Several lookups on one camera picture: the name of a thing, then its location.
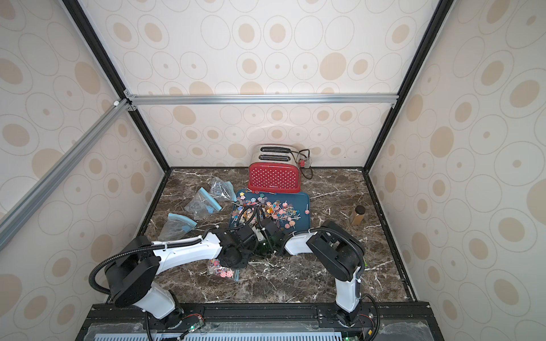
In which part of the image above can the candy ziploc bag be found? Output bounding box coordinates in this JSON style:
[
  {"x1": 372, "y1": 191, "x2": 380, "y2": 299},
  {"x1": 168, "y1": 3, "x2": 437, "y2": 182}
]
[
  {"x1": 158, "y1": 213, "x2": 197, "y2": 242},
  {"x1": 207, "y1": 259, "x2": 240, "y2": 282},
  {"x1": 208, "y1": 177, "x2": 237, "y2": 202},
  {"x1": 184, "y1": 188, "x2": 222, "y2": 220}
]

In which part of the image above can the teal rectangular tray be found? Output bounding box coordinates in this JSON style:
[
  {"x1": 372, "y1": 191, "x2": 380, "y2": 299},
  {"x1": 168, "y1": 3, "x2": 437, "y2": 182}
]
[{"x1": 229, "y1": 189, "x2": 311, "y2": 233}]

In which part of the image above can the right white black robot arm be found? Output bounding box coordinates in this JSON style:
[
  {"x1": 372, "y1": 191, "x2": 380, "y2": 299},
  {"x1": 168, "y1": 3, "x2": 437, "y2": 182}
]
[{"x1": 253, "y1": 218, "x2": 365, "y2": 327}]

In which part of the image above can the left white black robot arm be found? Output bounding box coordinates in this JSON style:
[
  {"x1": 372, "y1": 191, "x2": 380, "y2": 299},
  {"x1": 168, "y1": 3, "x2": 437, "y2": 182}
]
[{"x1": 88, "y1": 226, "x2": 259, "y2": 329}]

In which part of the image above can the pile of loose candies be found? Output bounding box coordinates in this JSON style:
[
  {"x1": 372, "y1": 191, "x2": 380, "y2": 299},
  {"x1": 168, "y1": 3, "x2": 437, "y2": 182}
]
[{"x1": 232, "y1": 191, "x2": 311, "y2": 231}]

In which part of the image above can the red polka dot toaster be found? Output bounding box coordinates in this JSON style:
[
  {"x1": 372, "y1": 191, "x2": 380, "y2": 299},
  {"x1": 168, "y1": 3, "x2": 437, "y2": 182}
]
[{"x1": 248, "y1": 144, "x2": 301, "y2": 194}]

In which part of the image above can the brown bottle black cap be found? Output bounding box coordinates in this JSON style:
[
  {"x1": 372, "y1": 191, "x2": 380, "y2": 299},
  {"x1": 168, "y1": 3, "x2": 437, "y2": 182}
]
[{"x1": 349, "y1": 205, "x2": 366, "y2": 226}]

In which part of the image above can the horizontal aluminium frame bar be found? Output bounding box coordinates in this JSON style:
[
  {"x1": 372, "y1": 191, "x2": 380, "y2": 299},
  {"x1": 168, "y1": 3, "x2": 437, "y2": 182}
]
[{"x1": 128, "y1": 93, "x2": 399, "y2": 105}]

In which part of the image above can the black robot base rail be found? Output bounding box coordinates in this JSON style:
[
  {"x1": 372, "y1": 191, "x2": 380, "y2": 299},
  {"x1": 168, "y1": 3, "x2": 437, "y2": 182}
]
[{"x1": 76, "y1": 302, "x2": 443, "y2": 340}]

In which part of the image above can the left slanted aluminium frame bar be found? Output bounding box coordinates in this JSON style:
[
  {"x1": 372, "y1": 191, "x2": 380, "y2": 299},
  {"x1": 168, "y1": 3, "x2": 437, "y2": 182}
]
[{"x1": 1, "y1": 99, "x2": 129, "y2": 249}]

